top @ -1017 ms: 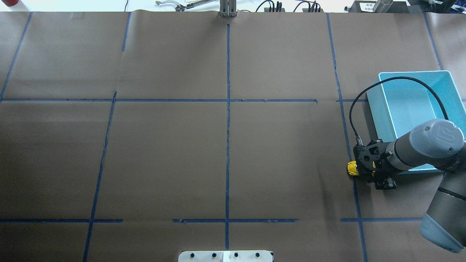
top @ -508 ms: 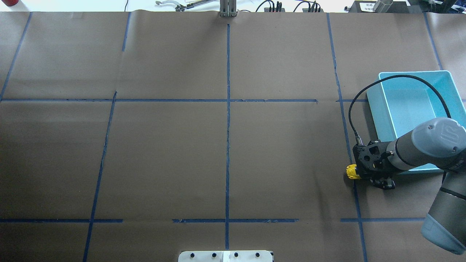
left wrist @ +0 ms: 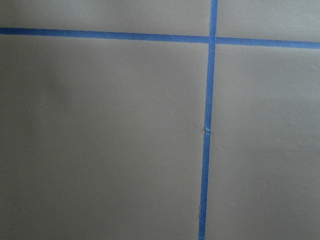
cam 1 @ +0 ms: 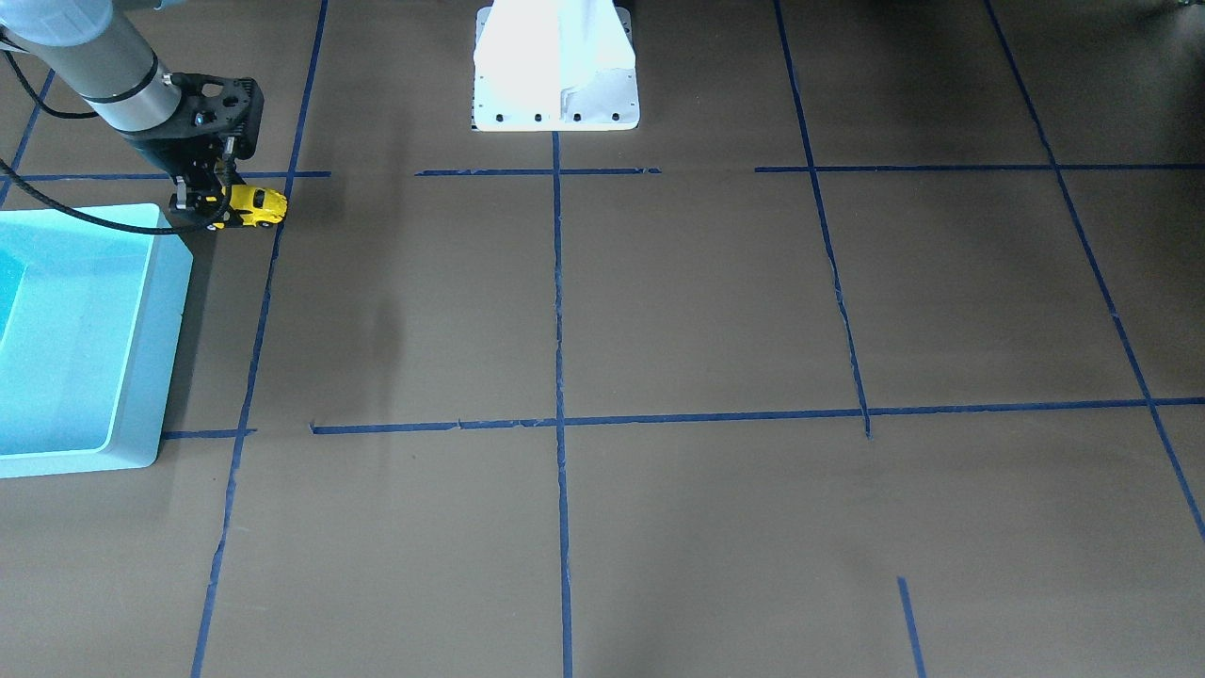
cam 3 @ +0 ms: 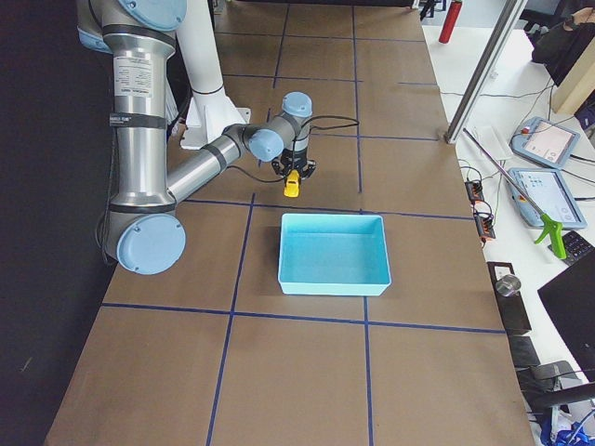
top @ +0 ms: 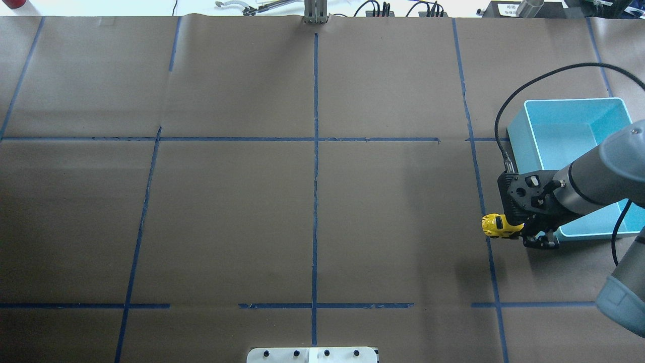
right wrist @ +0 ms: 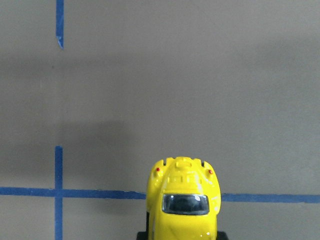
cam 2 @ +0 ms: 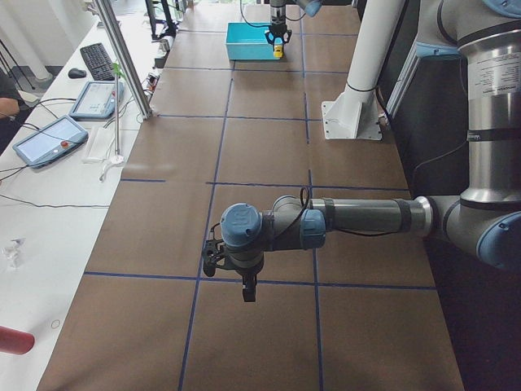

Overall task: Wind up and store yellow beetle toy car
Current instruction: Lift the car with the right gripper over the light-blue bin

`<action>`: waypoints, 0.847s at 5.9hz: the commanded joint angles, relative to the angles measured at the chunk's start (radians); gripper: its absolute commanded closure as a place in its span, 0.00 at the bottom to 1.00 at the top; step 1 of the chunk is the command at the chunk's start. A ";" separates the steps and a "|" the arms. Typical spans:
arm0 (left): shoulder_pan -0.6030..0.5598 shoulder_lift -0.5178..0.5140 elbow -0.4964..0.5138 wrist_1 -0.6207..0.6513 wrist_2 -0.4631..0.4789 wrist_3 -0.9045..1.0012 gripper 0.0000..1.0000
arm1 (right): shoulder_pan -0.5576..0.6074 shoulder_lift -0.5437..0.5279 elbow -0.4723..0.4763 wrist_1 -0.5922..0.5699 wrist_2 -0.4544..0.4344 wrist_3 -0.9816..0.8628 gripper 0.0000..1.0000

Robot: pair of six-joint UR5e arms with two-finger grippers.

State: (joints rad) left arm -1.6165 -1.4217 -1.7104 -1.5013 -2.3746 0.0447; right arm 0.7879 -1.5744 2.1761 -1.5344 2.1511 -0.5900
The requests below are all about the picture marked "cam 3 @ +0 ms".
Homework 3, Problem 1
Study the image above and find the near teach pendant tablet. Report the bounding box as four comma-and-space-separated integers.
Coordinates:
508, 167, 588, 230

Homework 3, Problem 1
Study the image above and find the black power strip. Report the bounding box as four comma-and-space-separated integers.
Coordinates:
465, 179, 496, 245

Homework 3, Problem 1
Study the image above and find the aluminium frame post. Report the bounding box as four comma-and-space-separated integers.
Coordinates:
443, 0, 527, 144

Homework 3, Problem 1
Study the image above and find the white camera mast pole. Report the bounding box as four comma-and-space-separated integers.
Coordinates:
176, 0, 249, 150

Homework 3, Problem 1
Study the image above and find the black monitor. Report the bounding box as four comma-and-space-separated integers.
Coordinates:
538, 257, 594, 382

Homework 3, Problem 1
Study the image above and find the steel cup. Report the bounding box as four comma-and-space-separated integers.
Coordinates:
495, 274, 522, 297

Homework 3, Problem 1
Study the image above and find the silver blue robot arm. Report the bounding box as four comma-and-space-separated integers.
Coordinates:
77, 1, 315, 275

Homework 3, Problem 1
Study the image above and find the red cylinder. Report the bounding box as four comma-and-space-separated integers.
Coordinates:
438, 0, 463, 45

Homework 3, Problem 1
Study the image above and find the teach pendant tablet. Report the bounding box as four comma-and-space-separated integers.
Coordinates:
508, 167, 588, 230
509, 117, 580, 169

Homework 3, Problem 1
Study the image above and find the black keyboard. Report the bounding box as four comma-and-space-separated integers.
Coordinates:
562, 230, 594, 266

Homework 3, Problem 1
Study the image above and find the black office chair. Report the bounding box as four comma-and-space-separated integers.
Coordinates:
508, 336, 594, 445

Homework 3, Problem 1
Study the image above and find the far teach pendant tablet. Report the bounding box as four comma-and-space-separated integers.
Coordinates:
509, 117, 580, 169

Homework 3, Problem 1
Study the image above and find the light blue plastic bin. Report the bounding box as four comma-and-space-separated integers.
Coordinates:
278, 213, 391, 296

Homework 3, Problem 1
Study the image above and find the green handled reacher grabber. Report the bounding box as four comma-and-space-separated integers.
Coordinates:
462, 128, 567, 259

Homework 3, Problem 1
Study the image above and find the yellow beetle toy car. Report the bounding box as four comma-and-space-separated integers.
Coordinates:
284, 169, 301, 198

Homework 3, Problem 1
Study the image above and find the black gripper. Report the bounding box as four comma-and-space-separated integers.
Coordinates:
271, 149, 317, 181

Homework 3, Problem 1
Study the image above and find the black box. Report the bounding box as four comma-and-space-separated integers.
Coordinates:
486, 261, 532, 335

